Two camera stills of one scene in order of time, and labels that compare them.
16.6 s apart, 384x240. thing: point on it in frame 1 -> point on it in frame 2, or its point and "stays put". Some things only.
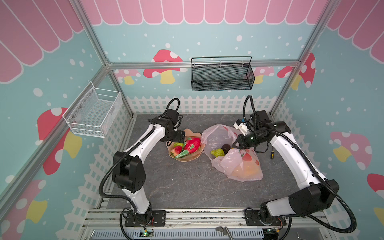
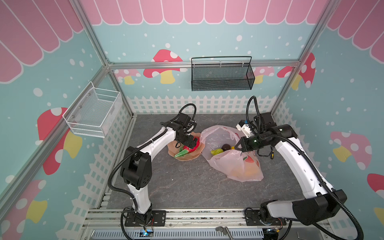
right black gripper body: x=240 y=142 stays put
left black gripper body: x=175 y=136 -> x=186 y=139
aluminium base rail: x=207 y=223 stays put
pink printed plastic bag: x=242 y=164 stays put
